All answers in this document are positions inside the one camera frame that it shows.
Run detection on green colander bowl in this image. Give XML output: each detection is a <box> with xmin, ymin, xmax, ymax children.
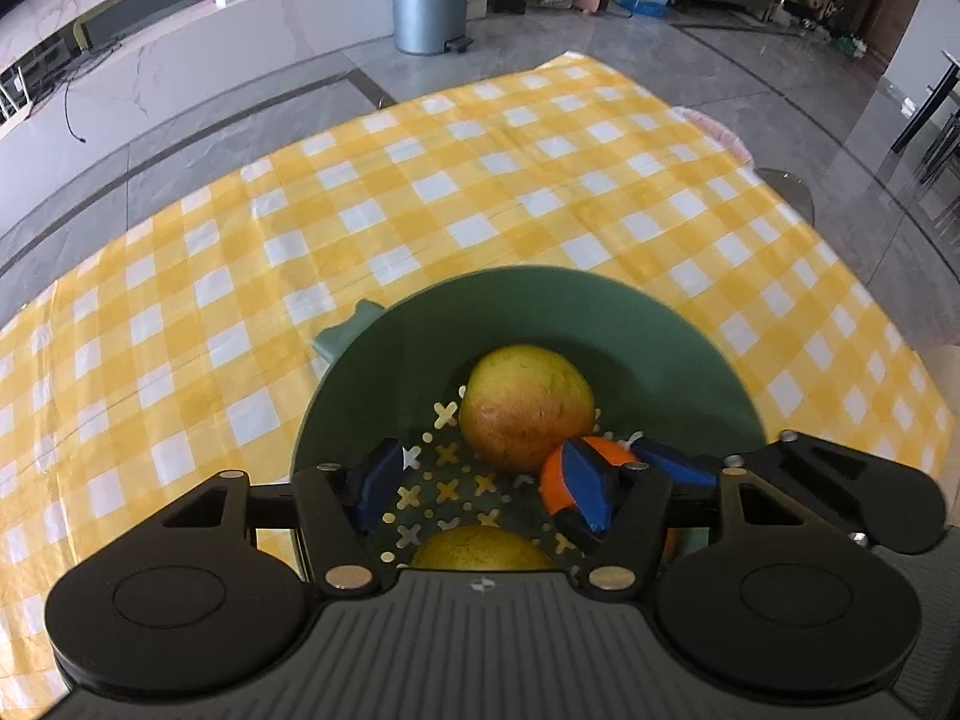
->
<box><xmin>291</xmin><ymin>264</ymin><xmax>767</xmax><ymax>590</ymax></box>

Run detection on black cable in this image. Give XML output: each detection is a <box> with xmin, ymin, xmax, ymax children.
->
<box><xmin>60</xmin><ymin>45</ymin><xmax>125</xmax><ymax>145</ymax></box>

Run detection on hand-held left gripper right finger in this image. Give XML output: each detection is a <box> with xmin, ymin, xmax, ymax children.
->
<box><xmin>555</xmin><ymin>437</ymin><xmax>833</xmax><ymax>592</ymax></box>

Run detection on metal frame chair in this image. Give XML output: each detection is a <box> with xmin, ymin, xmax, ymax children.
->
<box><xmin>892</xmin><ymin>49</ymin><xmax>960</xmax><ymax>226</ymax></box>

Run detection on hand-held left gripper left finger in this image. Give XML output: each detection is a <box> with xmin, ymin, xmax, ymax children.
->
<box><xmin>161</xmin><ymin>437</ymin><xmax>406</xmax><ymax>595</ymax></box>

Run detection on white marble counter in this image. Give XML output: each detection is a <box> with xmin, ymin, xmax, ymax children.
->
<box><xmin>0</xmin><ymin>0</ymin><xmax>398</xmax><ymax>137</ymax></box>

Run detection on yellow green pear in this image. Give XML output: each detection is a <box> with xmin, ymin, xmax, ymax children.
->
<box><xmin>411</xmin><ymin>525</ymin><xmax>556</xmax><ymax>571</ymax></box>

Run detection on orange mandarin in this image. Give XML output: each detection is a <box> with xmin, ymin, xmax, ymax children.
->
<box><xmin>540</xmin><ymin>435</ymin><xmax>680</xmax><ymax>562</ymax></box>

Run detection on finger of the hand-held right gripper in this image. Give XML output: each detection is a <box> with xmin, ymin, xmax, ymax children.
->
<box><xmin>630</xmin><ymin>431</ymin><xmax>946</xmax><ymax>552</ymax></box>

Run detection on yellow checked tablecloth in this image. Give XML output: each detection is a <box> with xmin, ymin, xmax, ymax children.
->
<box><xmin>0</xmin><ymin>52</ymin><xmax>955</xmax><ymax>713</ymax></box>

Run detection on reddish yellow pear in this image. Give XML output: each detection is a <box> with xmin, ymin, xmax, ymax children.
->
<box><xmin>459</xmin><ymin>345</ymin><xmax>597</xmax><ymax>473</ymax></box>

